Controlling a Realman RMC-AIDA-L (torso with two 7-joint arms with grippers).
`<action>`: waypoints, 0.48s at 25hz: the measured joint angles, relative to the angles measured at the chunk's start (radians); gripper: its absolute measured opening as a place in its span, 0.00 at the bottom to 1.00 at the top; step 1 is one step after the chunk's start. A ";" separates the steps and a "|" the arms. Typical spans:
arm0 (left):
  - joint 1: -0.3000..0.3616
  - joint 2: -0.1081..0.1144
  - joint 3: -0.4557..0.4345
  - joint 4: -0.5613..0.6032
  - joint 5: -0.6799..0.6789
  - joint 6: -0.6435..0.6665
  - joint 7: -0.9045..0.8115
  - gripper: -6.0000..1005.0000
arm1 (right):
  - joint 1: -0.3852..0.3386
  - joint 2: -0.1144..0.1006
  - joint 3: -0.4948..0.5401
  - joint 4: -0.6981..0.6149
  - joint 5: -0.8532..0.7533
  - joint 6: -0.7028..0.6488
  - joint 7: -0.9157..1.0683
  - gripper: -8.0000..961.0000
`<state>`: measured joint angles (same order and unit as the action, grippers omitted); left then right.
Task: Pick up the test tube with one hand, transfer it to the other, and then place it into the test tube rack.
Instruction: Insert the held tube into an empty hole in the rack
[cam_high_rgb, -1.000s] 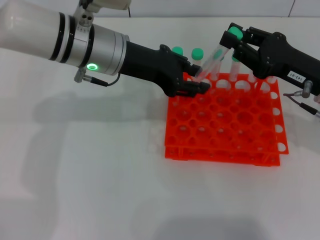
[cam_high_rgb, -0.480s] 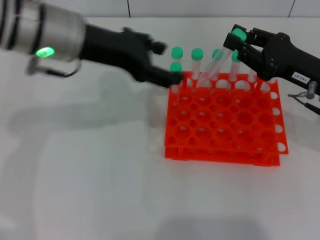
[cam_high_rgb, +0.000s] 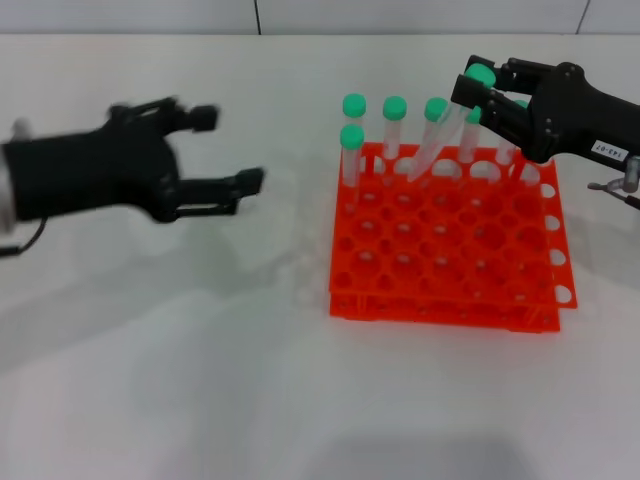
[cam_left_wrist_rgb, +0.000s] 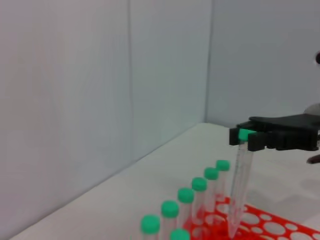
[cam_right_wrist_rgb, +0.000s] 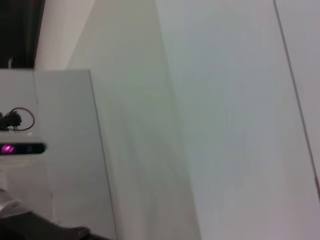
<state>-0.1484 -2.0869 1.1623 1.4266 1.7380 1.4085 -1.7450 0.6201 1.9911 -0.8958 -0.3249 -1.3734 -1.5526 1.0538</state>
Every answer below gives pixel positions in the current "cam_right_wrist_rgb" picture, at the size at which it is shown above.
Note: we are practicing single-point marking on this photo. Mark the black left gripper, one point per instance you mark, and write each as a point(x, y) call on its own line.
point(37, 226)

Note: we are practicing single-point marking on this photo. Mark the white robot head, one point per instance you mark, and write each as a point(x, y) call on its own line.
point(17, 170)

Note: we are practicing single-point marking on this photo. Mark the dark window opening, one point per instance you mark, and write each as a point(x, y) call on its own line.
point(17, 32)

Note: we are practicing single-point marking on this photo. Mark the black head camera bar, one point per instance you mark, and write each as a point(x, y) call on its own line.
point(25, 148)

